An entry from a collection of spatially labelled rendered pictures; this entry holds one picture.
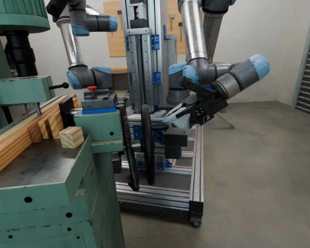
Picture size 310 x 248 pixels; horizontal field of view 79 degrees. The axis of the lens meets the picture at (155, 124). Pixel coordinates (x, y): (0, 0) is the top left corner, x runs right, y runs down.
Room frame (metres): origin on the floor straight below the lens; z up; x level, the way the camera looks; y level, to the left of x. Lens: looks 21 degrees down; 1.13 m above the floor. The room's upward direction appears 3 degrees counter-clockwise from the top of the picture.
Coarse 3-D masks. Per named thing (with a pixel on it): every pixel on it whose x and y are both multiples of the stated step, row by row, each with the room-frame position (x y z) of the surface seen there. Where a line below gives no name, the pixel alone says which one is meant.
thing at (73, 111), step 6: (60, 102) 0.56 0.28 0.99; (66, 102) 0.57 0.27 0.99; (72, 102) 0.63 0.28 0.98; (60, 108) 0.55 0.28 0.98; (66, 108) 0.56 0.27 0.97; (72, 108) 0.61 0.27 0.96; (66, 114) 0.55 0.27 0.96; (72, 114) 0.58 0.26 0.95; (66, 120) 0.55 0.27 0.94; (72, 120) 0.59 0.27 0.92; (66, 126) 0.55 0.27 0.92
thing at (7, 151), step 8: (72, 96) 0.89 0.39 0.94; (24, 128) 0.50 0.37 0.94; (16, 136) 0.44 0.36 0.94; (24, 136) 0.46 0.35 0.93; (8, 144) 0.40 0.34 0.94; (16, 144) 0.42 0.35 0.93; (24, 144) 0.45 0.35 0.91; (0, 152) 0.37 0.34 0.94; (8, 152) 0.39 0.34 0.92; (16, 152) 0.41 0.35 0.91; (0, 160) 0.36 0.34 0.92; (8, 160) 0.38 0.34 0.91; (0, 168) 0.35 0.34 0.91
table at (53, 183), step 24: (48, 144) 0.47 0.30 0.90; (96, 144) 0.51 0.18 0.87; (120, 144) 0.52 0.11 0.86; (24, 168) 0.35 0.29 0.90; (48, 168) 0.35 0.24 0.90; (72, 168) 0.35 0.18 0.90; (0, 192) 0.29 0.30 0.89; (24, 192) 0.29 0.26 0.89; (48, 192) 0.30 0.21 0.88; (72, 192) 0.32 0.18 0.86
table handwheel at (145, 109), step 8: (144, 104) 0.63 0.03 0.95; (144, 112) 0.57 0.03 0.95; (144, 120) 0.54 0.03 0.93; (144, 128) 0.51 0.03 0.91; (144, 136) 0.50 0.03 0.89; (152, 136) 0.50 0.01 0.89; (136, 144) 0.59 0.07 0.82; (144, 144) 0.49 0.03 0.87; (152, 144) 0.49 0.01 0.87; (112, 152) 0.59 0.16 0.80; (144, 152) 0.59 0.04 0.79; (152, 152) 0.48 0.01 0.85; (152, 160) 0.47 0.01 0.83; (152, 168) 0.47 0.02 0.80; (152, 176) 0.47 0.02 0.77; (152, 184) 0.50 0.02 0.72
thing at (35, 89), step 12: (0, 84) 0.54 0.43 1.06; (12, 84) 0.55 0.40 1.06; (24, 84) 0.55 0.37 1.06; (36, 84) 0.55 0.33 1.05; (48, 84) 0.59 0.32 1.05; (0, 96) 0.54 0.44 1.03; (12, 96) 0.54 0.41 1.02; (24, 96) 0.55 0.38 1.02; (36, 96) 0.55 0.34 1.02; (48, 96) 0.57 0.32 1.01
